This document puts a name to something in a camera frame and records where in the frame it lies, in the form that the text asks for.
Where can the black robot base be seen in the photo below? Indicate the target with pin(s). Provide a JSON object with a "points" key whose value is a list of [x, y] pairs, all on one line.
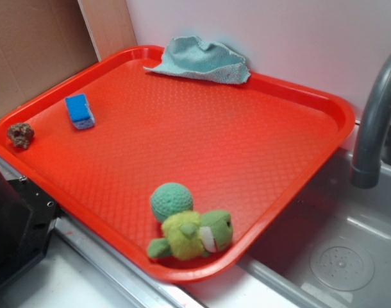
{"points": [[27, 217]]}

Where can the blue sponge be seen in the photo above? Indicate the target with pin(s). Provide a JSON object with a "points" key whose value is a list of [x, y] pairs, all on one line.
{"points": [[79, 112]]}

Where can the red plastic tray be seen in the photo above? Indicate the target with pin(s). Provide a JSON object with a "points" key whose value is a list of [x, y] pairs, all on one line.
{"points": [[247, 148]]}

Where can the green dimpled ball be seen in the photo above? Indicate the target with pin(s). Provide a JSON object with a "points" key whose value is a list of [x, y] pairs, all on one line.
{"points": [[169, 199]]}

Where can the green plush turtle toy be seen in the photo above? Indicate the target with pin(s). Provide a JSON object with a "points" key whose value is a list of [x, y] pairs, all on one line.
{"points": [[188, 235]]}

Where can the light blue cloth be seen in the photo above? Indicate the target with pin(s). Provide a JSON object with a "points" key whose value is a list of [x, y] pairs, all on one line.
{"points": [[193, 58]]}

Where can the grey faucet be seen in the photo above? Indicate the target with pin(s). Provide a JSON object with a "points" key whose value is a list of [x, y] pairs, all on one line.
{"points": [[373, 141]]}

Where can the grey plastic sink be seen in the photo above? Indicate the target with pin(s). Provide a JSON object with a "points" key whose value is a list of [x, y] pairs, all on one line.
{"points": [[331, 247]]}

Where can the brown rock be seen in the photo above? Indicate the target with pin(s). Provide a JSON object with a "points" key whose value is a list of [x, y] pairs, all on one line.
{"points": [[20, 135]]}

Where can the brown cardboard panel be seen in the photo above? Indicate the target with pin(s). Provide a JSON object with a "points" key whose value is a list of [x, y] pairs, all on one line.
{"points": [[42, 43]]}

